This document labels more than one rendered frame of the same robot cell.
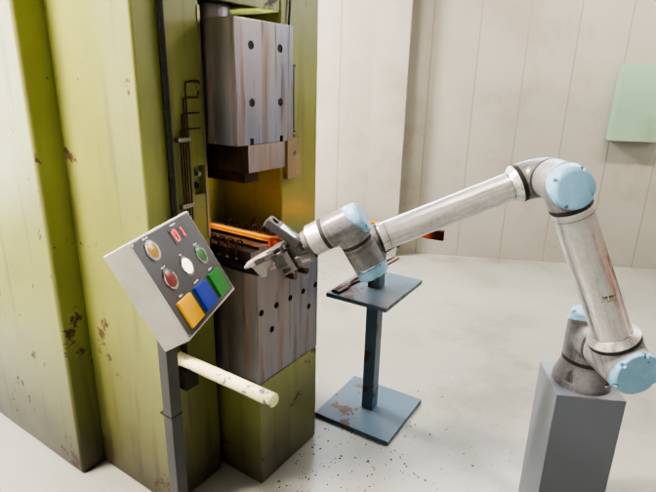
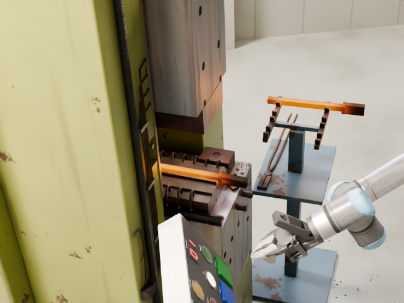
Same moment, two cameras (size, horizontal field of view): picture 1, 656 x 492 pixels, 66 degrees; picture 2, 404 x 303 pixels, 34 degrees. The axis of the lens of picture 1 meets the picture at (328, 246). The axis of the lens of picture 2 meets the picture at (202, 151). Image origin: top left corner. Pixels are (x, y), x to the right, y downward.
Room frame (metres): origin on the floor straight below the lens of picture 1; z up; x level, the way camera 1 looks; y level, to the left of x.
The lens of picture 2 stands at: (0.04, 0.66, 2.47)
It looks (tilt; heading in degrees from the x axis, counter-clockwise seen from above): 36 degrees down; 348
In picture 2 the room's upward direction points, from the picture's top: 3 degrees counter-clockwise
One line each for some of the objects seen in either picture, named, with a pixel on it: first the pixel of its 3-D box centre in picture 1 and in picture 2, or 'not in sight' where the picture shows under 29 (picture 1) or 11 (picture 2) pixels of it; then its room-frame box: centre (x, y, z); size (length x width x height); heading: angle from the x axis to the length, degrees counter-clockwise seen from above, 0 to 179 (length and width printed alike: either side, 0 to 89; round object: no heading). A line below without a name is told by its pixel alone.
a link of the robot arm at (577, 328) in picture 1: (592, 333); not in sight; (1.54, -0.90, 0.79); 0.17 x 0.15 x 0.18; 3
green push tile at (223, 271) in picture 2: (217, 282); (223, 272); (1.38, 0.32, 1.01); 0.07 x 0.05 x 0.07; 172
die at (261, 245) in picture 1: (228, 241); (163, 181); (1.93, 0.40, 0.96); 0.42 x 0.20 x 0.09; 57
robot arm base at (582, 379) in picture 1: (583, 367); not in sight; (1.55, -0.90, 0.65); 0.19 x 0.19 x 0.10
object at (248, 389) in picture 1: (224, 378); not in sight; (1.48, 0.34, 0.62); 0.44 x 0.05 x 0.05; 57
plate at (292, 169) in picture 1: (292, 157); not in sight; (2.15, 0.16, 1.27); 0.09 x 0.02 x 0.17; 147
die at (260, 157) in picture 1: (225, 151); (154, 97); (1.93, 0.40, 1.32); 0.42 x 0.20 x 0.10; 57
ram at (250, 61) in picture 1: (230, 83); (152, 24); (1.97, 0.38, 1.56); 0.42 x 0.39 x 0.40; 57
